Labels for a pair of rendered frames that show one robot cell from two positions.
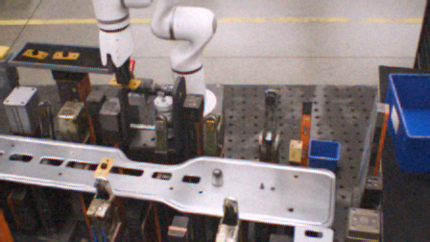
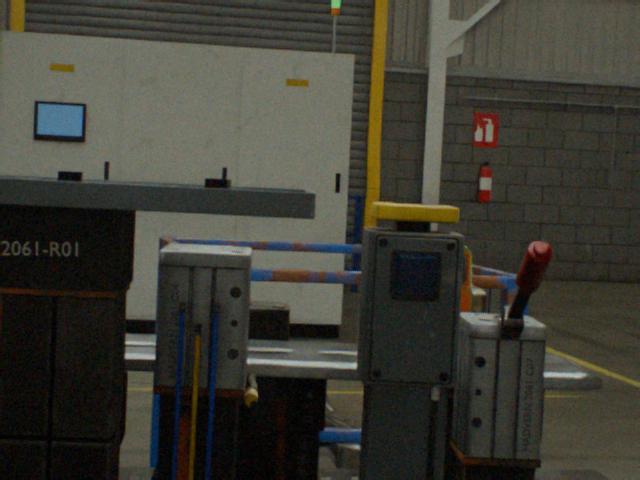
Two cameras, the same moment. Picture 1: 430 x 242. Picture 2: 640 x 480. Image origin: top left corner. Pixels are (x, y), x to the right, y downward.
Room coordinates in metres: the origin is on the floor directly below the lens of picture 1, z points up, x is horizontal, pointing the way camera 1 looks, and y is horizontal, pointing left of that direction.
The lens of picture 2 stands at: (2.63, 0.41, 1.18)
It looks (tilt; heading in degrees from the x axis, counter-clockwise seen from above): 3 degrees down; 165
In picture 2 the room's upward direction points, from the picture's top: 3 degrees clockwise
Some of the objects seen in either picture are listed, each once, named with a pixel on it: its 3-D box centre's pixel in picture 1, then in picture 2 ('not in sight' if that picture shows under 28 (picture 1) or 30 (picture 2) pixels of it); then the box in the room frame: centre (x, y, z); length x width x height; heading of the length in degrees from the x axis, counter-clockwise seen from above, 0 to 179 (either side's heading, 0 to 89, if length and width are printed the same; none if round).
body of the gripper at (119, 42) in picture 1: (117, 39); not in sight; (1.28, 0.24, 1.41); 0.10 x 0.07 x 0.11; 159
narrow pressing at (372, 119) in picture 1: (366, 155); not in sight; (1.07, -0.37, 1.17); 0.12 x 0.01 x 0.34; 167
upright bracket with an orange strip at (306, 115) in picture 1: (301, 167); not in sight; (1.27, -0.25, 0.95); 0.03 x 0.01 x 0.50; 77
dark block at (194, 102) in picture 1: (197, 152); not in sight; (1.40, 0.07, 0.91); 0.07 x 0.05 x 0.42; 167
